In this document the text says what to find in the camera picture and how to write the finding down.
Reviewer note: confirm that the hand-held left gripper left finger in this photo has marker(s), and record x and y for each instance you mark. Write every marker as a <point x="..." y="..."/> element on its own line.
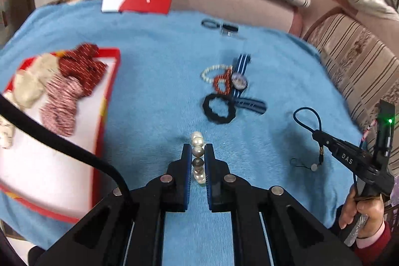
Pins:
<point x="188" y="178"/>

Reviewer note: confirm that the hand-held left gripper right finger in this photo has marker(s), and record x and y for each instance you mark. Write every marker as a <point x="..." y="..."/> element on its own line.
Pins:
<point x="209" y="178"/>

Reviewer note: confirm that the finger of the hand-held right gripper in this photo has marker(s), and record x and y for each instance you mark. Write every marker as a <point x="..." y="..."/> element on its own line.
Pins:
<point x="343" y="153"/>

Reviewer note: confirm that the red gift box tray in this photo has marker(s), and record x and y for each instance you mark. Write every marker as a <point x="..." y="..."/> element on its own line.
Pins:
<point x="40" y="172"/>

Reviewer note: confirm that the person's right forearm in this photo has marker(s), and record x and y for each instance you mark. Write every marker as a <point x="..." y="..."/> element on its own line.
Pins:
<point x="377" y="238"/>

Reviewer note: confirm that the person's right hand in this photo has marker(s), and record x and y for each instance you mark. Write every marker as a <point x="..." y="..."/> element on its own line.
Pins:
<point x="372" y="213"/>

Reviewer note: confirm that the striped floral armrest cushion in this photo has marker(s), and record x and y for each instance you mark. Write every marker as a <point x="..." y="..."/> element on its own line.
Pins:
<point x="358" y="66"/>

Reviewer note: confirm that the blue blanket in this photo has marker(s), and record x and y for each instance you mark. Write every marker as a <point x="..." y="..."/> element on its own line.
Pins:
<point x="156" y="66"/>

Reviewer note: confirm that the metal hair clip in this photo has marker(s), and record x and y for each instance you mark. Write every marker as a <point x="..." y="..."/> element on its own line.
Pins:
<point x="232" y="34"/>

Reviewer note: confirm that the red white plaid scrunchie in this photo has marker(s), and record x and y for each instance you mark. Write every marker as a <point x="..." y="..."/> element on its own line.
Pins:
<point x="60" y="104"/>

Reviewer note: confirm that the dark red polka-dot scrunchie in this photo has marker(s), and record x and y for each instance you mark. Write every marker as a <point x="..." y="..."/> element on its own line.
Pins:
<point x="84" y="63"/>

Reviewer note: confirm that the cream dotted scrunchie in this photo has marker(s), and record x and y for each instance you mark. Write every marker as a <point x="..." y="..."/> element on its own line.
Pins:
<point x="31" y="82"/>

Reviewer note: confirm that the white black-dotted scrunchie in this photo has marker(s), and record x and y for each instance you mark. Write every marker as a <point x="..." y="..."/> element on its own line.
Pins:
<point x="6" y="132"/>

